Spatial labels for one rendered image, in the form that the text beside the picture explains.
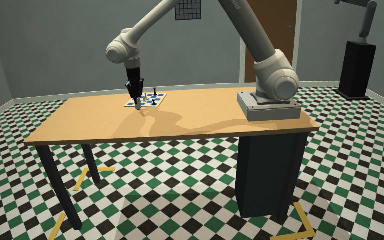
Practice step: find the blue and cream chessboard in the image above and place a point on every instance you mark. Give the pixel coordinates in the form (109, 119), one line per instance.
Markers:
(158, 99)

